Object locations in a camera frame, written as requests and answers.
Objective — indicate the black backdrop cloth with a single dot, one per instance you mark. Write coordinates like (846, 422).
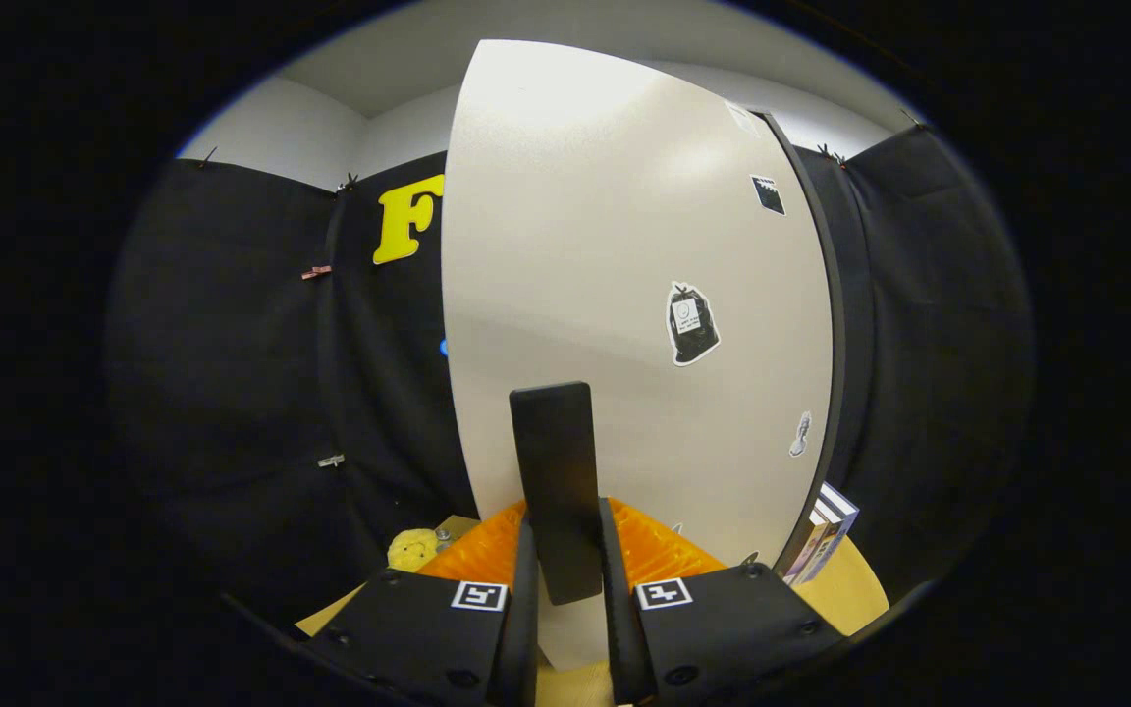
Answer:
(232, 393)

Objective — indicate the yellow plush toy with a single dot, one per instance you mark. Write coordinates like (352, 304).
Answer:
(412, 550)

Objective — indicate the black cloth clip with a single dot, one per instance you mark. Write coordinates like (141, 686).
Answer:
(919, 123)
(207, 157)
(347, 183)
(830, 155)

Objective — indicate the silver cloth clip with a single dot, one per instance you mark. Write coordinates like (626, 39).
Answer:
(331, 461)

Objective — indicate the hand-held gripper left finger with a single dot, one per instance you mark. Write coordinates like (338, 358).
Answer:
(428, 638)

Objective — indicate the red cloth clip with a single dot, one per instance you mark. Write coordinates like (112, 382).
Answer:
(316, 272)

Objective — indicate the white purple book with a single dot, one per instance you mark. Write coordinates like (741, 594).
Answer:
(833, 525)

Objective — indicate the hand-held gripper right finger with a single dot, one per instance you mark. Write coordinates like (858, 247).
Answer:
(723, 638)

